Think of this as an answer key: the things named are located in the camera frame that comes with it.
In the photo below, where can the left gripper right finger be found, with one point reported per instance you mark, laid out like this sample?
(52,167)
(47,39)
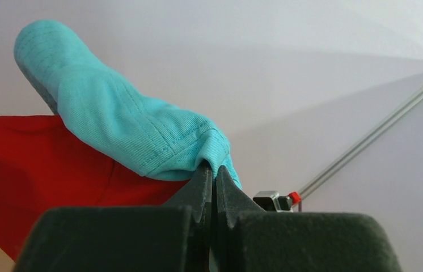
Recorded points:
(231,202)

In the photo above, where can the red bucket hat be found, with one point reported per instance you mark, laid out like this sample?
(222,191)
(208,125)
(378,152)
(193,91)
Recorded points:
(42,166)

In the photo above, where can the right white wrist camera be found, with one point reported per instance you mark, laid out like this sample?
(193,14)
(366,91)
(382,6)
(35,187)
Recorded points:
(273,201)

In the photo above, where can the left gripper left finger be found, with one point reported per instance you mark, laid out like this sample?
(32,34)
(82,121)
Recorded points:
(195,200)

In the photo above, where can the aluminium frame rail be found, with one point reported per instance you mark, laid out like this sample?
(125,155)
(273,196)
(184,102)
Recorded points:
(363,143)

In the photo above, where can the teal bucket hat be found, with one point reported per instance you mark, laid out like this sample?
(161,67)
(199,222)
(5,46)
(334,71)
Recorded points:
(149,136)

